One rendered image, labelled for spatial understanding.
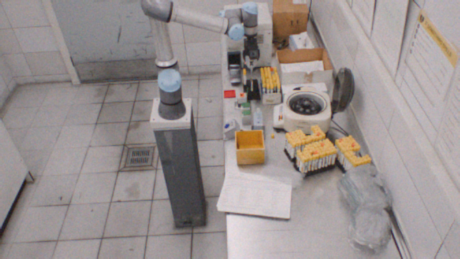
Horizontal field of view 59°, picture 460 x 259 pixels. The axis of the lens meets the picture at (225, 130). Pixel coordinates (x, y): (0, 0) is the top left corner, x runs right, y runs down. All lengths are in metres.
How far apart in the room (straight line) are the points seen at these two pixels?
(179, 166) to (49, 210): 1.20
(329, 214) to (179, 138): 0.90
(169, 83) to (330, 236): 1.03
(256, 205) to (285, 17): 1.49
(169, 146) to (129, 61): 1.96
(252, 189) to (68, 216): 1.66
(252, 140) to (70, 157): 1.91
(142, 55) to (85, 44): 0.52
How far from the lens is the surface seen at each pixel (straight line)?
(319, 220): 1.73
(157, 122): 2.15
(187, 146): 2.23
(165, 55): 2.11
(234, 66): 2.46
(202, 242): 2.72
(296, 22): 2.85
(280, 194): 1.78
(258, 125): 1.97
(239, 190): 1.79
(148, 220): 2.88
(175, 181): 2.44
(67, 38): 4.10
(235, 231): 1.68
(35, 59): 4.41
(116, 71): 4.17
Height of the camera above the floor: 2.26
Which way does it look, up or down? 41 degrees down
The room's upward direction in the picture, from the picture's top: 4 degrees counter-clockwise
